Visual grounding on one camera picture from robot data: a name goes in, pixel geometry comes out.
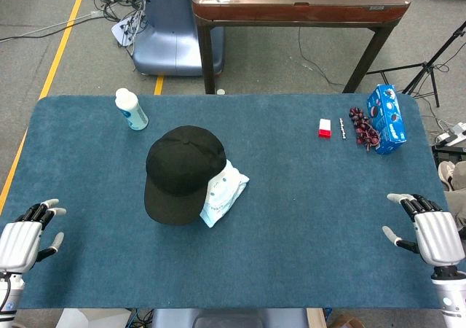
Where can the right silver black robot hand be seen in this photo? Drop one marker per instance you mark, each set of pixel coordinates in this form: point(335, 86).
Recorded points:
point(437, 237)

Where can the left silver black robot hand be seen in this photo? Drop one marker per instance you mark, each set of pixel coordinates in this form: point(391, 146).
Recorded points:
point(18, 240)

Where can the black baseball cap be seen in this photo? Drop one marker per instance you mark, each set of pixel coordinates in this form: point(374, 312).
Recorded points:
point(182, 167)

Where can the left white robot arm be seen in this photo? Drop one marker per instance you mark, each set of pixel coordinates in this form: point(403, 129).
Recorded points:
point(11, 291)

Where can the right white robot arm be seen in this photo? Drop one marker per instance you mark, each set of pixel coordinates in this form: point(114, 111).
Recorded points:
point(451, 299)

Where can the grey trouser leg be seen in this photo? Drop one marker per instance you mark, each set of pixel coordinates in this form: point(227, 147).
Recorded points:
point(457, 207)

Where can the beige sneaker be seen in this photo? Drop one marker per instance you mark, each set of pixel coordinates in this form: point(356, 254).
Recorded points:
point(446, 175)

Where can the white power strip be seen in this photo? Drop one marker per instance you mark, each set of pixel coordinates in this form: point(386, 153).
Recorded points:
point(451, 135)

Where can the blue Oreo cookie box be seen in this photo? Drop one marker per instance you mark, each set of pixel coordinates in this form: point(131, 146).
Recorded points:
point(389, 124)

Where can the dark red grape bunch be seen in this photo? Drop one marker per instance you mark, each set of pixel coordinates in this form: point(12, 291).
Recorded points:
point(364, 129)

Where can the small beaded metal rod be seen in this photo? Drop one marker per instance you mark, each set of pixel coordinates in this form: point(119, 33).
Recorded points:
point(342, 128)

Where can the blue felt table mat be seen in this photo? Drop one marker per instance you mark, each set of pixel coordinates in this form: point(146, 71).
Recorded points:
point(291, 215)

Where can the small red white box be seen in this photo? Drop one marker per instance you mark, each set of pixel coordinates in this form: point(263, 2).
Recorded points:
point(324, 128)

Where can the black tripod stand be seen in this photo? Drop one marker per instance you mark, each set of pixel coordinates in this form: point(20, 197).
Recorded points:
point(424, 69)

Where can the white plastic bottle blue label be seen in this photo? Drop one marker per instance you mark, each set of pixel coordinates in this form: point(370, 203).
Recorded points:
point(133, 113)

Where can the light blue wet wipes pack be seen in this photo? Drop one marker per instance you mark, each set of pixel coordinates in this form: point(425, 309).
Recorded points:
point(225, 189)

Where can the blue grey machine base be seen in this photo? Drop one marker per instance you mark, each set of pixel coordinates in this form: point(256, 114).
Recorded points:
point(164, 33)

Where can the brown mahjong table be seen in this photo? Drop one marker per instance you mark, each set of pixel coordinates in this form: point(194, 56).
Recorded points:
point(291, 11)

